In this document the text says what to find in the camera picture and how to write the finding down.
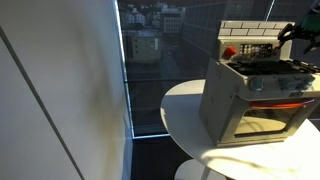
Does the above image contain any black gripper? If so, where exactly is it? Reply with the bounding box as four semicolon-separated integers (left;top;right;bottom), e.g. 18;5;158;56
275;0;320;55

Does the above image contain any grey toy cooker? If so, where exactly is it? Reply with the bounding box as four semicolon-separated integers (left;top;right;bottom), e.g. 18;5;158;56
198;19;320;148

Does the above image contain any blue cooker knob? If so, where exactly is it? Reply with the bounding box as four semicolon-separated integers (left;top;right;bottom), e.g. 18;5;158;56
249;77;265;93
279;77;296;91
296;75;316;91

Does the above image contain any large red cooker knob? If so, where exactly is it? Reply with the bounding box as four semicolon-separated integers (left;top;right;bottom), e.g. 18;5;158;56
222;45;238;61

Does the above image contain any grey oven door with window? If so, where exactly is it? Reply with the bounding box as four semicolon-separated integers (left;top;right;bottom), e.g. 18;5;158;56
219;94;320;146

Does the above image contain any round white table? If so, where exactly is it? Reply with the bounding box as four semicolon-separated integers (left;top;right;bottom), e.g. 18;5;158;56
159;79;320;180

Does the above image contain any red oven door handle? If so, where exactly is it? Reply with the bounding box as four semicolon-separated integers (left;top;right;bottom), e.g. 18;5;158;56
249;98;315;110

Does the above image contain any white window frame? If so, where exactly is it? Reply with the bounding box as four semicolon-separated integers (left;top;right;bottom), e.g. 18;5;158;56
113;0;171;140

